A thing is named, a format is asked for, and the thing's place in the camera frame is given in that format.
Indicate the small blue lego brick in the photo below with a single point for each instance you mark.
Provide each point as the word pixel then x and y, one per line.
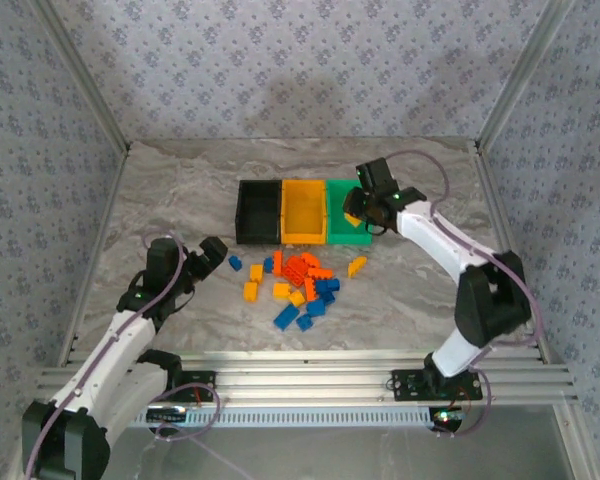
pixel 235 263

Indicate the long yellow lego brick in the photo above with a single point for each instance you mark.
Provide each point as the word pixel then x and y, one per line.
pixel 356 267

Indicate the translucent orange-red lego brick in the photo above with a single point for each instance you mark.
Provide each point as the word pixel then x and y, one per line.
pixel 295 270

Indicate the long blue lego brick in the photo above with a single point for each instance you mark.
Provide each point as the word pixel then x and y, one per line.
pixel 286 317

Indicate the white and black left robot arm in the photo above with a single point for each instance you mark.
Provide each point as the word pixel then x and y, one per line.
pixel 105 350

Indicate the green plastic bin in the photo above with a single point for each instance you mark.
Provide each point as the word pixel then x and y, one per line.
pixel 337 222

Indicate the yellow plastic bin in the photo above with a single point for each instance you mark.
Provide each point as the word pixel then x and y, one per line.
pixel 302 210

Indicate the black plastic bin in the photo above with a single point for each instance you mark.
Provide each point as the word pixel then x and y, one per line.
pixel 257 210

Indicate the dark circuit board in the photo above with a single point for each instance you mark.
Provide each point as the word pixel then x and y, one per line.
pixel 167 415

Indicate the circuit board with green light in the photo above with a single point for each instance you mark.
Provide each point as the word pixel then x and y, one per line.
pixel 445 419

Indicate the aluminium table side rail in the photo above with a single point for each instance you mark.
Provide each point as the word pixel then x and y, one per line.
pixel 96 252
pixel 500 210

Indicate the aluminium front frame beam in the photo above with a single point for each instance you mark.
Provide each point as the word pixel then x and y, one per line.
pixel 305 380

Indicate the aluminium frame post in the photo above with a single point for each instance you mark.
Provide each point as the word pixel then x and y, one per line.
pixel 525 75
pixel 575 445
pixel 80 75

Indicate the aluminium lower frame post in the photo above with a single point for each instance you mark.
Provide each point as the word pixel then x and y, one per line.
pixel 575 445

